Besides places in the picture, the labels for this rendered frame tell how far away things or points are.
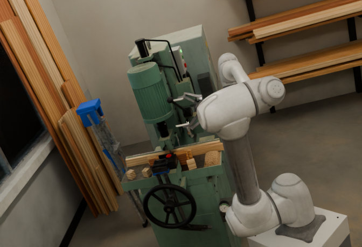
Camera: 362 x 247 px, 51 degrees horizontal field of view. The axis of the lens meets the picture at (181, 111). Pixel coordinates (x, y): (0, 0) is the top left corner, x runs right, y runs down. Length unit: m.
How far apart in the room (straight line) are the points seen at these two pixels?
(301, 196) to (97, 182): 2.27
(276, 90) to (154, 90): 0.89
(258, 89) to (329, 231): 0.82
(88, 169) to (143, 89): 1.67
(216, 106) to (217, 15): 3.05
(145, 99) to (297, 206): 0.94
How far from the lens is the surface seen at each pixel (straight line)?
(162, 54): 2.24
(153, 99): 2.06
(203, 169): 2.12
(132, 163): 2.38
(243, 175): 1.53
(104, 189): 3.68
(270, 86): 1.32
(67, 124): 3.41
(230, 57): 1.92
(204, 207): 2.28
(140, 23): 4.38
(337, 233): 1.92
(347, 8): 4.04
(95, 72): 4.64
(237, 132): 1.36
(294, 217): 1.79
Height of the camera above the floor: 1.98
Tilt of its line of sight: 21 degrees down
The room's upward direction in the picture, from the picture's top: 18 degrees counter-clockwise
